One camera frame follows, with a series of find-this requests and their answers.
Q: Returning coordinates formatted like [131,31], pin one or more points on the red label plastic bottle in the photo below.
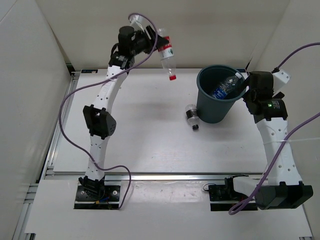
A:
[166,54]

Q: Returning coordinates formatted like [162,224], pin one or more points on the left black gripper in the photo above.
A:
[142,33]

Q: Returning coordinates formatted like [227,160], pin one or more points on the blue label Aquafina bottle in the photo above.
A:
[226,86]

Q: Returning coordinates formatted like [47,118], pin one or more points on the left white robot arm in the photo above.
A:
[98,118]

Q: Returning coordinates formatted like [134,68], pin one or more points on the aluminium front rail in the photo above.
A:
[109,176]

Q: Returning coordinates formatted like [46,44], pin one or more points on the dark teal plastic bin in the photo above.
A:
[210,109]

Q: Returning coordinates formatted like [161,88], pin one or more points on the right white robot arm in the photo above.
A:
[281,186]

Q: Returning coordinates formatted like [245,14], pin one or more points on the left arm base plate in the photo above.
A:
[109,199]

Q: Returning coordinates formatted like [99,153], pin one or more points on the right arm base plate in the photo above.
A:
[222,197]

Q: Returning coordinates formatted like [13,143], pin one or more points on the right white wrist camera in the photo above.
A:
[280,79]

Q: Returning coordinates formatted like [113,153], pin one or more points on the black label plastic bottle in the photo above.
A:
[192,116]

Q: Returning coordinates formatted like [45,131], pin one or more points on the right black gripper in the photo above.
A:
[246,82]

